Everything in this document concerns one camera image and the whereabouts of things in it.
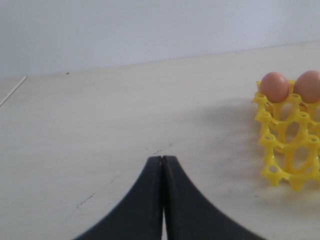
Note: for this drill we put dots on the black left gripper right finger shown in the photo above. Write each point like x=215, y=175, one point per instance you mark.
x=189, y=215

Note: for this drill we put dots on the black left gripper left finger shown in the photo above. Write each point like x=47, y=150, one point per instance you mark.
x=139, y=215

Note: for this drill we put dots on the brown egg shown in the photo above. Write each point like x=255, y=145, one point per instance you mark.
x=308, y=86
x=275, y=87

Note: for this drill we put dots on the yellow plastic egg tray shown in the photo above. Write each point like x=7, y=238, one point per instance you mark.
x=290, y=136

